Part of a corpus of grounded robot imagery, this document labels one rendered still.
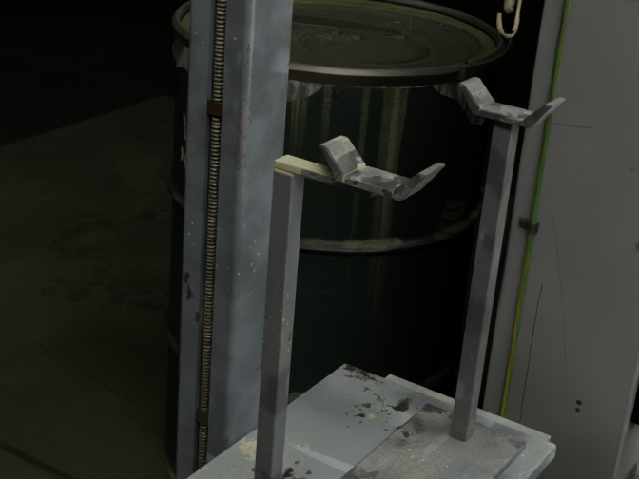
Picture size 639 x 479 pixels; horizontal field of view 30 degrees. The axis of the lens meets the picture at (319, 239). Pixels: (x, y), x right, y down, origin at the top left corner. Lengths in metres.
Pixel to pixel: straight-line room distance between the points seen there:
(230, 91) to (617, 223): 0.57
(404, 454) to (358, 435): 0.05
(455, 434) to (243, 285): 0.24
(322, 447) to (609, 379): 0.47
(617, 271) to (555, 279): 0.08
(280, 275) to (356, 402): 0.30
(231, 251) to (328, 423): 0.21
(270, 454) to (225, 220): 0.19
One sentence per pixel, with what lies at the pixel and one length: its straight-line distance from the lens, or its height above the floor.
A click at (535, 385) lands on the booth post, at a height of 0.66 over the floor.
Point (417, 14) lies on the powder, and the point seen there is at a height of 0.87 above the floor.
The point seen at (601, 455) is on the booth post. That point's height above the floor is 0.60.
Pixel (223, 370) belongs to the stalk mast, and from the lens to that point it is 1.01.
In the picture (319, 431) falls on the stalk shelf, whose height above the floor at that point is 0.79.
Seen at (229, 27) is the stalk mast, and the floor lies 1.15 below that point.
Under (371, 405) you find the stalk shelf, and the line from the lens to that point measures 1.11.
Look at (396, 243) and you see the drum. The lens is 1.94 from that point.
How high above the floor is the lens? 1.37
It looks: 24 degrees down
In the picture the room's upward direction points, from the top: 5 degrees clockwise
